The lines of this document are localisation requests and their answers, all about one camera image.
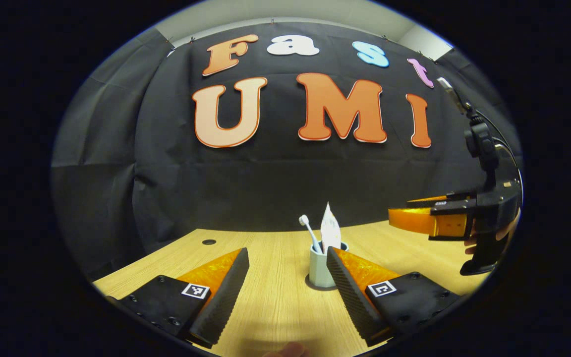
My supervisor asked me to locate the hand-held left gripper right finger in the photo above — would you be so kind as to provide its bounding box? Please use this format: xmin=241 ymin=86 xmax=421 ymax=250
xmin=326 ymin=246 xmax=460 ymax=348

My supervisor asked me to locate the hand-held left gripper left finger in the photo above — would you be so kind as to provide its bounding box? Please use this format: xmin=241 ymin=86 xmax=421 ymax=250
xmin=110 ymin=247 xmax=250 ymax=349

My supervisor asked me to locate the pale green cup wooden handle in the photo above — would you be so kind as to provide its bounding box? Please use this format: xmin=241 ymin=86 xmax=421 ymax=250
xmin=308 ymin=240 xmax=349 ymax=289

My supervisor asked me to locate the round dark brown coaster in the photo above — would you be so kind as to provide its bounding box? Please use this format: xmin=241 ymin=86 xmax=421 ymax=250
xmin=304 ymin=274 xmax=341 ymax=291

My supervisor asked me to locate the white toothpaste tube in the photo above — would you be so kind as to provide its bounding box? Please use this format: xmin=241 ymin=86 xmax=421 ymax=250
xmin=320 ymin=202 xmax=342 ymax=253

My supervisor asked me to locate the white toothbrush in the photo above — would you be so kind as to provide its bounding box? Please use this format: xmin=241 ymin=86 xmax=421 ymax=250
xmin=299 ymin=214 xmax=323 ymax=254

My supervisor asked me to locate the wooden desktop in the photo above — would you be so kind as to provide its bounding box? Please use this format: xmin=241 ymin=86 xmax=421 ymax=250
xmin=92 ymin=220 xmax=489 ymax=357

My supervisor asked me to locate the black backdrop cloth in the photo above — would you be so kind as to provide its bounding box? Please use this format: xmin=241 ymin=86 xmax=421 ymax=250
xmin=50 ymin=22 xmax=524 ymax=278

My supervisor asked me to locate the black cable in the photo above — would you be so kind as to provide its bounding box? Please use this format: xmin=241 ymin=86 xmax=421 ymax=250
xmin=474 ymin=109 xmax=522 ymax=184

